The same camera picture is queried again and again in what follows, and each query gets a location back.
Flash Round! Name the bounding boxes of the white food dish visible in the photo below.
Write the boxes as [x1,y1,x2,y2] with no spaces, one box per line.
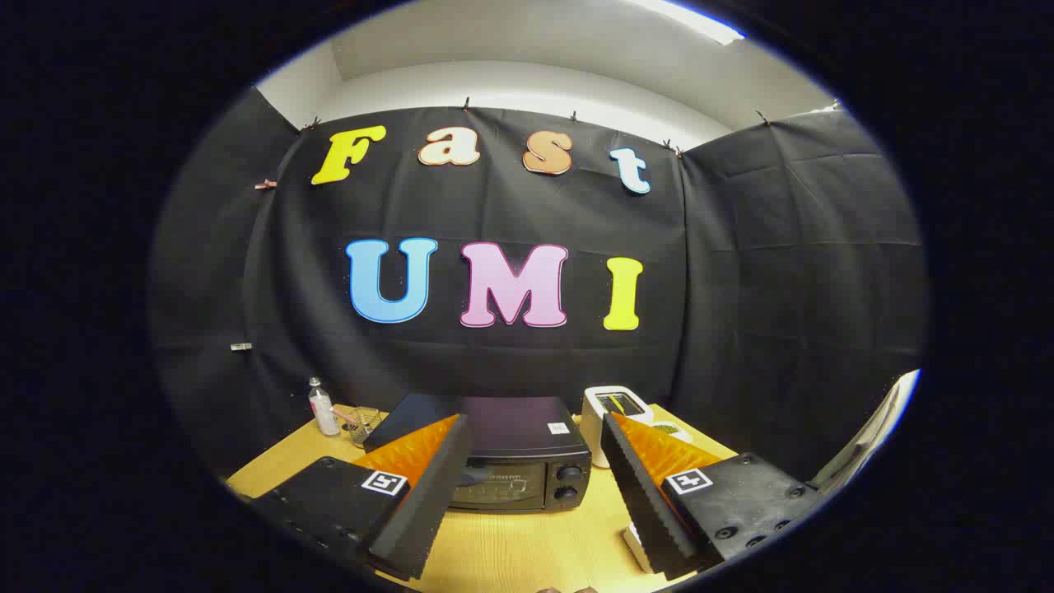
[623,521,660,575]

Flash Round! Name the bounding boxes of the black backdrop cloth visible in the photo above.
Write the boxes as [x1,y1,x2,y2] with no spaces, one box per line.
[148,86,930,483]

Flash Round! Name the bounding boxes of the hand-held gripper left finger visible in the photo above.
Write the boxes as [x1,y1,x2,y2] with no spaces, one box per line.
[247,413,473,581]

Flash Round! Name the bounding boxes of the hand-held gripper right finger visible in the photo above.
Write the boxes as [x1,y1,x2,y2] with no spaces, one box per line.
[599,412,824,581]

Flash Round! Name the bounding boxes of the clear plastic bottle white label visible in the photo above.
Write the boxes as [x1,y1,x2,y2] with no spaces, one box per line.
[308,376,340,437]

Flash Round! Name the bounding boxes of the black toaster oven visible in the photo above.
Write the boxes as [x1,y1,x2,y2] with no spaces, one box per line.
[364,394,594,514]

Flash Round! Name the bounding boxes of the wire mesh basket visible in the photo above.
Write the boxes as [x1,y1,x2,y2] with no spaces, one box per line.
[339,406,384,448]

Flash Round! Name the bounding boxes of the white panel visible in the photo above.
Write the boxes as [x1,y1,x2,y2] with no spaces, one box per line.
[811,369,921,493]

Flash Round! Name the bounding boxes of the white pop-up toaster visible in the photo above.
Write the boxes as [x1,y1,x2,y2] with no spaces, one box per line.
[581,385,655,469]

